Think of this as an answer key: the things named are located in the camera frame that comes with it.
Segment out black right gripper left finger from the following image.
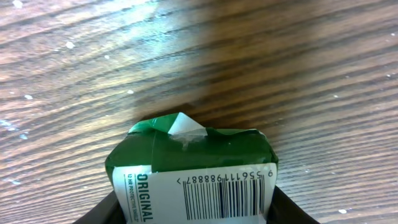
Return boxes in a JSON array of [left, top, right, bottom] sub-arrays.
[[73, 191, 126, 224]]

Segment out green white soap bar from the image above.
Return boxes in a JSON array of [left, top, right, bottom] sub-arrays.
[[105, 113, 278, 223]]

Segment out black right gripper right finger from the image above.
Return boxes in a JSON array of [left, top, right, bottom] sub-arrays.
[[266, 186, 320, 224]]

